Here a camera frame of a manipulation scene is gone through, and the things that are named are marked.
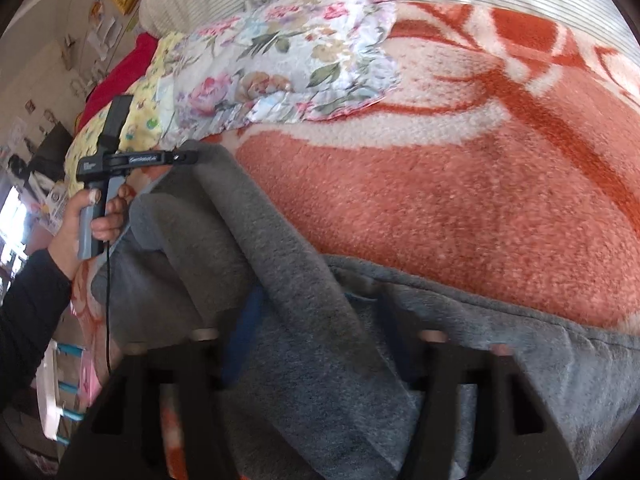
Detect person's left forearm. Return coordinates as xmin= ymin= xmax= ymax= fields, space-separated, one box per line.
xmin=0 ymin=249 xmax=75 ymax=411

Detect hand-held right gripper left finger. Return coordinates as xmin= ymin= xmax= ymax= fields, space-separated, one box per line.
xmin=60 ymin=287 xmax=267 ymax=480

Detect person's left hand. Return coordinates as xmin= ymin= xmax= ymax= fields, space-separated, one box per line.
xmin=49 ymin=184 xmax=131 ymax=282

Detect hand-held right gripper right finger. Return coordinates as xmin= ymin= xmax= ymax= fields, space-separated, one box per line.
xmin=379 ymin=291 xmax=581 ymax=480

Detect black cable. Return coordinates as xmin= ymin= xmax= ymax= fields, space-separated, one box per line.
xmin=104 ymin=240 xmax=114 ymax=377

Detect yellow bear print pillow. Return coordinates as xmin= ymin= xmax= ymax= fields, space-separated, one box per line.
xmin=65 ymin=32 xmax=188 ymax=196

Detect orange and white blanket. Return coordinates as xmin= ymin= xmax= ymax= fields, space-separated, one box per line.
xmin=70 ymin=2 xmax=640 ymax=480

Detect floral pillow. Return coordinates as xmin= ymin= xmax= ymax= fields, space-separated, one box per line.
xmin=165 ymin=0 xmax=403 ymax=133

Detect papers on wall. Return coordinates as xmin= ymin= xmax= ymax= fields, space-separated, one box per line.
xmin=60 ymin=0 xmax=126 ymax=91

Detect grey pants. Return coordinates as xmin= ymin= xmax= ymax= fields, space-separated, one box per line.
xmin=90 ymin=140 xmax=640 ymax=480

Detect red cloth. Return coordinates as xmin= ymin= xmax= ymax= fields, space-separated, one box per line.
xmin=75 ymin=32 xmax=161 ymax=133

